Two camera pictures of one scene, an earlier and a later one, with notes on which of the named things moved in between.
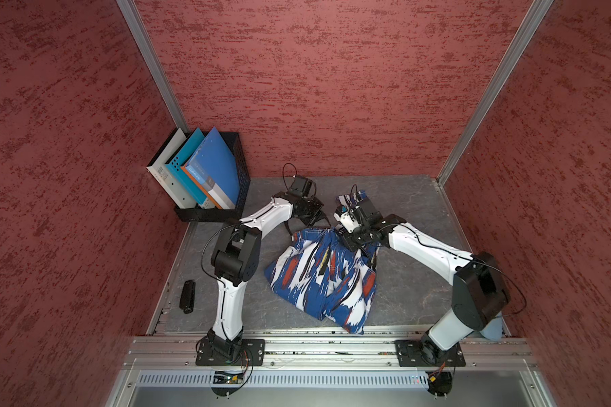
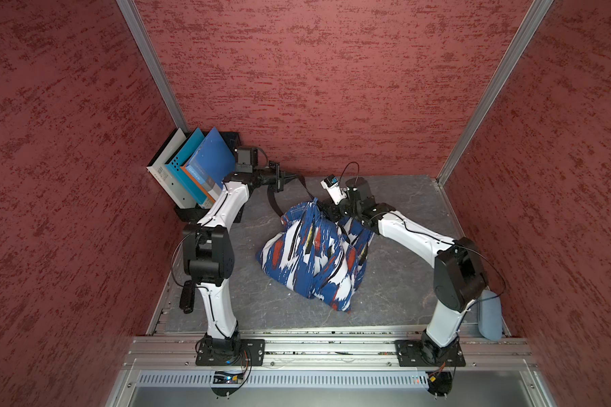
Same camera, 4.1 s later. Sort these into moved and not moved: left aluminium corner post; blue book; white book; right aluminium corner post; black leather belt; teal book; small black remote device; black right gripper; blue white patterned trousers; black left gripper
Moved: black right gripper; black leather belt; black left gripper; blue white patterned trousers
Not moved: blue book; white book; small black remote device; left aluminium corner post; right aluminium corner post; teal book
